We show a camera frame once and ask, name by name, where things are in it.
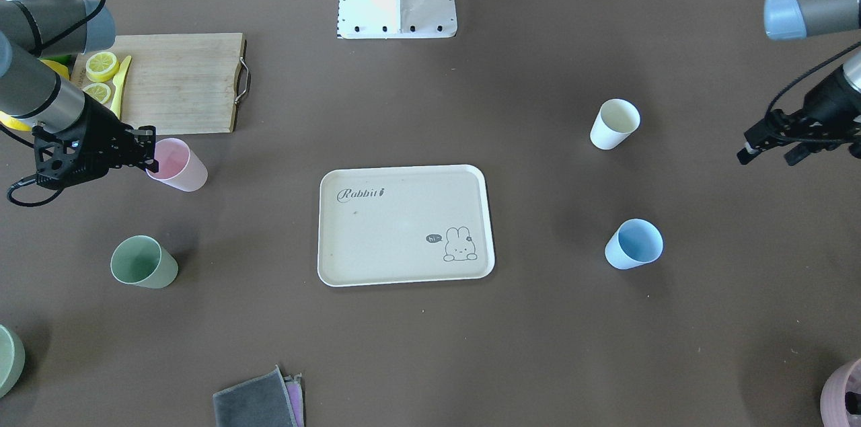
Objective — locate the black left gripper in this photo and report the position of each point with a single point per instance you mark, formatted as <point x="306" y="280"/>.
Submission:
<point x="826" y="101"/>

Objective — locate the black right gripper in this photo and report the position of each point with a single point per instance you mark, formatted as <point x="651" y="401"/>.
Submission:
<point x="99" y="126"/>

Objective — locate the pink cup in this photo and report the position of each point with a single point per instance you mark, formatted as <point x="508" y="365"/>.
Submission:
<point x="179" y="166"/>

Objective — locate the white cup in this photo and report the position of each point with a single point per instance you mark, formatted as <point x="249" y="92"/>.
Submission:
<point x="616" y="120"/>

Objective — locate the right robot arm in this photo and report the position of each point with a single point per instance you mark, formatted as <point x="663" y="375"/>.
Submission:
<point x="34" y="29"/>

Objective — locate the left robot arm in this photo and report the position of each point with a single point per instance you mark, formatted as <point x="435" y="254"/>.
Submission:
<point x="798" y="19"/>

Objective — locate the cream rabbit tray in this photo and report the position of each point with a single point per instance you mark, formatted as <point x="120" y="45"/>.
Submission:
<point x="392" y="225"/>

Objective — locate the yellow plastic knife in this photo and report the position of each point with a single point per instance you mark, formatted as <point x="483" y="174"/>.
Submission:
<point x="119" y="80"/>

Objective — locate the lemon slice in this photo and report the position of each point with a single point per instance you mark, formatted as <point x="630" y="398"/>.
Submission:
<point x="101" y="66"/>
<point x="100" y="92"/>

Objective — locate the wooden cutting board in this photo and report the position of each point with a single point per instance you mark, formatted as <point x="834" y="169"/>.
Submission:
<point x="182" y="83"/>

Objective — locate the whole lemon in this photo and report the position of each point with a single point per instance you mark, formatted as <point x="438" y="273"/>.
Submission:
<point x="59" y="68"/>
<point x="14" y="124"/>

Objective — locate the green lime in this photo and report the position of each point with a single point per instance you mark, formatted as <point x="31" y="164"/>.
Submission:
<point x="61" y="59"/>

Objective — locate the green cup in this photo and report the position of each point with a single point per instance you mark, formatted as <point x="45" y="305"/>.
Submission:
<point x="142" y="261"/>

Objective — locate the blue cup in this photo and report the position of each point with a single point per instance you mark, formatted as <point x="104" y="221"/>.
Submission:
<point x="635" y="243"/>

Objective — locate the green bowl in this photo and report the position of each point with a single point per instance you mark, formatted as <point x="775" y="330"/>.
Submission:
<point x="13" y="356"/>

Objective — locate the pink bowl with ice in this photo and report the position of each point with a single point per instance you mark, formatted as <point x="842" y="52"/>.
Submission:
<point x="839" y="402"/>

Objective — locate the grey folded cloth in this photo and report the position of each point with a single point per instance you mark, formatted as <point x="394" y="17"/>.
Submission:
<point x="273" y="399"/>

